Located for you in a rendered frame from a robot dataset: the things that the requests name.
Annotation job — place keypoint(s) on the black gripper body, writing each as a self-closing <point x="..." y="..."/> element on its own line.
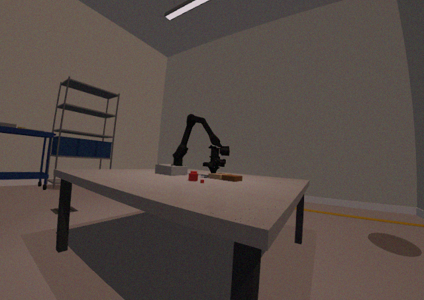
<point x="211" y="164"/>

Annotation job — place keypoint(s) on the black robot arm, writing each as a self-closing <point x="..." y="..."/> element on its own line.
<point x="182" y="148"/>

